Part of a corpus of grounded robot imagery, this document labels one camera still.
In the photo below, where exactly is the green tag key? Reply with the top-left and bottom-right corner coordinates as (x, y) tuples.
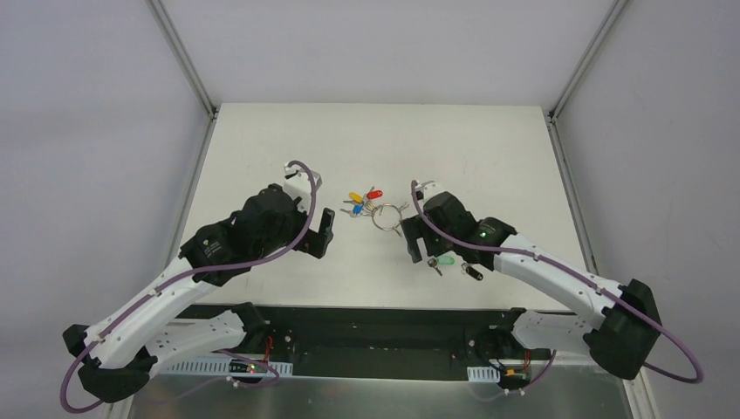
(427, 255), (456, 277)

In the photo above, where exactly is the blue capped key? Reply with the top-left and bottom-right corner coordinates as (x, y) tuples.
(340, 203), (366, 218)

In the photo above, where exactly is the large metal keyring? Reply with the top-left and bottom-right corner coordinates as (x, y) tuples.
(371, 203), (408, 237)

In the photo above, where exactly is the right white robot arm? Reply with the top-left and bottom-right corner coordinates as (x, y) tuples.
(401, 183), (661, 380)

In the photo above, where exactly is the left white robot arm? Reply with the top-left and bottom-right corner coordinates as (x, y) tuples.
(59, 177), (334, 413)

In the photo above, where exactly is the black fob key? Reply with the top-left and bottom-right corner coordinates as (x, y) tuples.
(461, 263), (483, 281)

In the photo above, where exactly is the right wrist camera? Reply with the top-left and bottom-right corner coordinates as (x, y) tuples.
(413, 181), (447, 201)

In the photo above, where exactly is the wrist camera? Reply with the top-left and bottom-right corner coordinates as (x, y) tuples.
(282, 162), (322, 205)
(413, 181), (447, 201)

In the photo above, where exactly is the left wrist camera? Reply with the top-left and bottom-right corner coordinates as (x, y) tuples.
(282, 162), (322, 205)

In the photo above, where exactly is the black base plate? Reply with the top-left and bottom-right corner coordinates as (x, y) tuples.
(173, 305), (556, 383)

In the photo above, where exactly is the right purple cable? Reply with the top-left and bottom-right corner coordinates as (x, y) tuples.
(410, 179), (705, 385)

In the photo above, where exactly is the purple cable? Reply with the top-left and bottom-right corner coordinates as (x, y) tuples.
(59, 160), (320, 415)
(410, 179), (705, 385)

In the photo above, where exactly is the right white cable duct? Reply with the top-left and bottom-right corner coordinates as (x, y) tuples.
(466, 366), (501, 383)

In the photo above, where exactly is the white cable duct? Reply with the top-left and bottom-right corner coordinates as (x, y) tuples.
(160, 357), (293, 377)
(466, 366), (501, 383)

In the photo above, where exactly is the left white cable duct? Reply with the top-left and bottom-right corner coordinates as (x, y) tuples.
(160, 357), (293, 377)

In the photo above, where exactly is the left aluminium frame post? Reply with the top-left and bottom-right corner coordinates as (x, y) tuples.
(145, 0), (218, 120)

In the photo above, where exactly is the aluminium frame post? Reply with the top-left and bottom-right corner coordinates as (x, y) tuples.
(145, 0), (218, 120)
(547, 0), (632, 124)

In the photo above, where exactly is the right aluminium frame post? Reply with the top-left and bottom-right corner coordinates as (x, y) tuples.
(547, 0), (632, 124)

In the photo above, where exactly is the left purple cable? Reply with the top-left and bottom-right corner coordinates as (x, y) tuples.
(59, 160), (320, 415)

